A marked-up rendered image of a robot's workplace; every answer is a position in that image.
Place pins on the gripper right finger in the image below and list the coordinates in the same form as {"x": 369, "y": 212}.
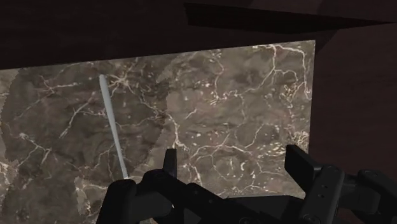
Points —
{"x": 325, "y": 189}

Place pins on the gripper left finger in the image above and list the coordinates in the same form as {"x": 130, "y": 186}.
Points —
{"x": 155, "y": 192}

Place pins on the long thin grey utensil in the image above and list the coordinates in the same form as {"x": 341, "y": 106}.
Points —
{"x": 112, "y": 124}

